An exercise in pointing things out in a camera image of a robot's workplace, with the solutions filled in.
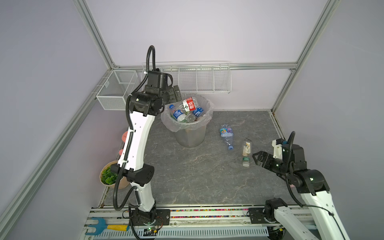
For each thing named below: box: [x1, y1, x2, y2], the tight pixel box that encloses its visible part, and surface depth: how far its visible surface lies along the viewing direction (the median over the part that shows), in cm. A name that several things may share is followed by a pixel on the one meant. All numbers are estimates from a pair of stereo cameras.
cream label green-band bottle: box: [242, 138, 252, 167], surface depth 95 cm
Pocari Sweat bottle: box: [192, 107, 204, 117], surface depth 93 cm
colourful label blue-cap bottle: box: [219, 123, 234, 151], surface depth 104 cm
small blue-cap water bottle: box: [169, 104, 187, 122], surface depth 84 cm
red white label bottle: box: [182, 96, 197, 112], surface depth 90 cm
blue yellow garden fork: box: [85, 217, 130, 235], surface depth 72 cm
